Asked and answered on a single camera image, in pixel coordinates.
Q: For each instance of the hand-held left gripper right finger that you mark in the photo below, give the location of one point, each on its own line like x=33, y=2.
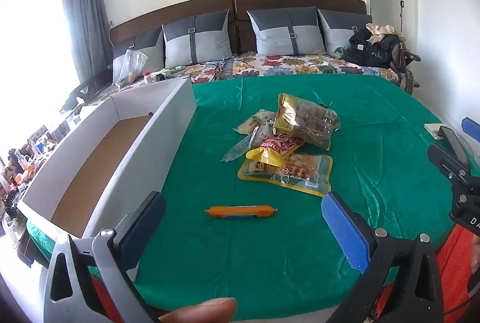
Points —
x=343, y=229

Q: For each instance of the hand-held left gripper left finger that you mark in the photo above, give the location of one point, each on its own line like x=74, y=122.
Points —
x=150, y=221

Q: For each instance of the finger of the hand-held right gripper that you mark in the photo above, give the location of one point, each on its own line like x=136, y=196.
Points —
x=448, y=160
x=471, y=128

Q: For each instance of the yellow windowed snack packet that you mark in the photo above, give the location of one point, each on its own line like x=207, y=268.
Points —
x=300, y=171

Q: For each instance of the white cardboard box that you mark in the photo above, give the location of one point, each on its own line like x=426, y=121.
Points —
x=157, y=143

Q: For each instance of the orange sausage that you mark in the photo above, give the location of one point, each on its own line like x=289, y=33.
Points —
x=240, y=212

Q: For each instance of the yellow and red snack packet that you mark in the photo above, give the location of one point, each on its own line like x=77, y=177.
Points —
x=279, y=146

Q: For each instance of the long clear snack packet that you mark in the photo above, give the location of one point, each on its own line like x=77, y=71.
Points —
x=236, y=151

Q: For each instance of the large golden snack packet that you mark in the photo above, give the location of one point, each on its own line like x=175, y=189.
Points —
x=307, y=120

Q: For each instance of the white pyramid snack packet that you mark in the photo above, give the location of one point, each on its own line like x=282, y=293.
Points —
x=262, y=135

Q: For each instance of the beige biscuit packet green end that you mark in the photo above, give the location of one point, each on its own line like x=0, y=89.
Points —
x=249, y=124

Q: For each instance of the person's right hand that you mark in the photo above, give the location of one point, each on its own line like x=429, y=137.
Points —
x=476, y=251

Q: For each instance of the person's left hand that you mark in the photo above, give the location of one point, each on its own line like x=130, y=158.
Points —
x=202, y=311

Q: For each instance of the brown chair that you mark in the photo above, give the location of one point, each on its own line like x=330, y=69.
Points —
x=412, y=57

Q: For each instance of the black clothes pile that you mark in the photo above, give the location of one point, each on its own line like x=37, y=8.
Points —
x=369, y=53

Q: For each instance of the beige garment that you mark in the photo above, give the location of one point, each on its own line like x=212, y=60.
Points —
x=382, y=32

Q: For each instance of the cluttered bedside shelf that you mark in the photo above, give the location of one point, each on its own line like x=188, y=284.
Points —
x=33, y=154

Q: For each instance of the white closet door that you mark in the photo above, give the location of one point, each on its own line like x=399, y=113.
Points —
x=407, y=8

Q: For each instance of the small white red-capped bottle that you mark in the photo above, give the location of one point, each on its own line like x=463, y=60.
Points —
x=147, y=78

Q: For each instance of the dark wooden chair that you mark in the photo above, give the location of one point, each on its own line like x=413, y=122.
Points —
x=80, y=94

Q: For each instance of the small dark device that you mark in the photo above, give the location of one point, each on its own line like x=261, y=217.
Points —
x=160, y=76

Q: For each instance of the green cloth item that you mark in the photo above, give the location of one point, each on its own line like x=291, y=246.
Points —
x=340, y=52

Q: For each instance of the clear plastic bag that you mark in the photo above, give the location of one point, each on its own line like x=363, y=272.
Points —
x=129, y=68

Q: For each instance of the grey two-tone pillow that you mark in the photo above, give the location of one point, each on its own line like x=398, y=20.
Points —
x=198, y=42
x=285, y=34
x=337, y=30
x=150, y=45

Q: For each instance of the brown headboard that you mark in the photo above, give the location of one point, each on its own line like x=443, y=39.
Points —
x=292, y=0

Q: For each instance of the grey curtain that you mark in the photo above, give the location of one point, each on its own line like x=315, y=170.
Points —
x=86, y=8

